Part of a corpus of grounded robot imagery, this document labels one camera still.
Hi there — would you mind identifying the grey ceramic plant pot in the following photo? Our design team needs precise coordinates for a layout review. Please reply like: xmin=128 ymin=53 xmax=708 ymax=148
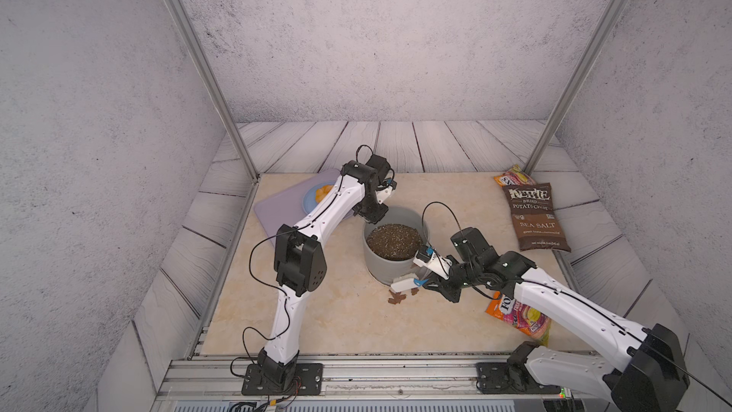
xmin=363 ymin=206 xmax=429 ymax=286

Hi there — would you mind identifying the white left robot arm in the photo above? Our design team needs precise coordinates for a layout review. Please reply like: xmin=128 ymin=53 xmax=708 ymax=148
xmin=241 ymin=154 xmax=398 ymax=397

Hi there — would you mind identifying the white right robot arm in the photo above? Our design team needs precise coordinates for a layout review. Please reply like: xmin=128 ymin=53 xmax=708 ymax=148
xmin=414 ymin=227 xmax=691 ymax=411

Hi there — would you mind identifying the blue plate with orange food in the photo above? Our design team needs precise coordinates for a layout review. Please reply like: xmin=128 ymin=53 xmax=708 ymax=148
xmin=302 ymin=181 xmax=334 ymax=215

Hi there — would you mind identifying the pink yellow Fox's candy bag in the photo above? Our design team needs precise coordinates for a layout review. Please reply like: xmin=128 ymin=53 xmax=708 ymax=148
xmin=485 ymin=292 xmax=552 ymax=345

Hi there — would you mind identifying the brown Kettle chips bag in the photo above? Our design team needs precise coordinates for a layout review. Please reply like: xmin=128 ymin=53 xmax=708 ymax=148
xmin=502 ymin=183 xmax=571 ymax=253

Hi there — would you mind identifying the purple cutting board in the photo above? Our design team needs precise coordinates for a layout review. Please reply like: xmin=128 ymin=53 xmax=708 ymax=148
xmin=254 ymin=169 xmax=339 ymax=238

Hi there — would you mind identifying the orange Fox's candy bag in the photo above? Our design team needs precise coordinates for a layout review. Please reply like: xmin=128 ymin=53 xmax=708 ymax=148
xmin=494 ymin=164 xmax=537 ymax=187

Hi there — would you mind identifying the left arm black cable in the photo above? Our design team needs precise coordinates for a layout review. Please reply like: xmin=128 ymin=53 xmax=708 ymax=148
xmin=230 ymin=144 xmax=396 ymax=379

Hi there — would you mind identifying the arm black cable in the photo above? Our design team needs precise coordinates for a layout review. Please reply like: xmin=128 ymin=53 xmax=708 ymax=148
xmin=230 ymin=144 xmax=396 ymax=379
xmin=419 ymin=201 xmax=732 ymax=410

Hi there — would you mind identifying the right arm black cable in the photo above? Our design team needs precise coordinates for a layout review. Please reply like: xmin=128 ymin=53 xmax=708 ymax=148
xmin=419 ymin=201 xmax=732 ymax=410

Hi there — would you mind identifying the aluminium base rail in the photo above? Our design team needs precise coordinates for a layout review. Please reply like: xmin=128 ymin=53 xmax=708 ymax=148
xmin=152 ymin=352 xmax=615 ymax=411

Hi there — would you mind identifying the left aluminium corner post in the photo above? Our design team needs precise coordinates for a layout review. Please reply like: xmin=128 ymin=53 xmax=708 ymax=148
xmin=163 ymin=0 xmax=260 ymax=181

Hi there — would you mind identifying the aluminium corner post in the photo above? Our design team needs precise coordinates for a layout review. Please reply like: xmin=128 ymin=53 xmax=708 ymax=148
xmin=523 ymin=0 xmax=630 ymax=174
xmin=163 ymin=0 xmax=260 ymax=181

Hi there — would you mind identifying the right aluminium corner post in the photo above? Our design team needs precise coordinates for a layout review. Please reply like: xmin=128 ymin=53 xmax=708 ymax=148
xmin=523 ymin=0 xmax=630 ymax=174

